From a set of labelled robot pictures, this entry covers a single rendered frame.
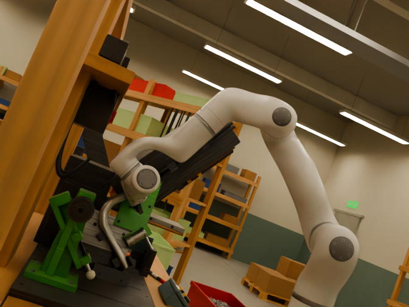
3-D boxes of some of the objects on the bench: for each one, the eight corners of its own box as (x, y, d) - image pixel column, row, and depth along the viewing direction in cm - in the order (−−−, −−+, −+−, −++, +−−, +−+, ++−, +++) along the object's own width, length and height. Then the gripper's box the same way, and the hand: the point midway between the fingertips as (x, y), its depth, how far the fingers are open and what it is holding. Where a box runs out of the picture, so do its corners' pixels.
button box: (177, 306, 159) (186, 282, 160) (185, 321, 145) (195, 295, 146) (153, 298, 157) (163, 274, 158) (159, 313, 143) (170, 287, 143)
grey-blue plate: (140, 269, 177) (153, 237, 179) (141, 270, 175) (154, 239, 177) (119, 262, 175) (132, 229, 176) (119, 263, 173) (132, 231, 174)
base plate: (131, 249, 221) (132, 245, 221) (163, 343, 114) (166, 335, 114) (52, 221, 211) (53, 217, 211) (6, 295, 105) (10, 287, 105)
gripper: (115, 167, 137) (108, 176, 153) (137, 216, 135) (128, 220, 151) (136, 158, 140) (127, 169, 156) (157, 206, 139) (146, 212, 154)
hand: (128, 194), depth 153 cm, fingers open, 8 cm apart
